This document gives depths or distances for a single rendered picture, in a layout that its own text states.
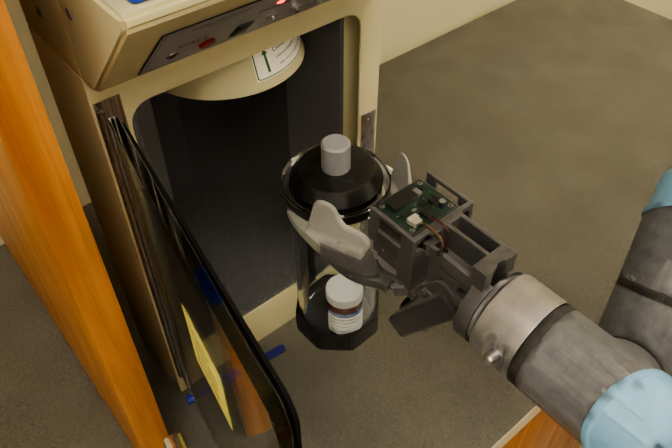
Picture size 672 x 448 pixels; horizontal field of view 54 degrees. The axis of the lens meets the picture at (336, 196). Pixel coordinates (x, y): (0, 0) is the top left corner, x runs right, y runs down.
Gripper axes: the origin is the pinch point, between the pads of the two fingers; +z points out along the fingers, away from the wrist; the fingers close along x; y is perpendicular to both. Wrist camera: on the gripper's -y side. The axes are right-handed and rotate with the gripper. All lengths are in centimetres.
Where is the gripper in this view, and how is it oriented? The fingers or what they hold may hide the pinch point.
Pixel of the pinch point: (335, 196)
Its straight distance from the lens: 65.3
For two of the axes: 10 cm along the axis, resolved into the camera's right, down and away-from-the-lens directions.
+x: -7.7, 4.5, -4.6
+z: -6.4, -5.3, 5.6
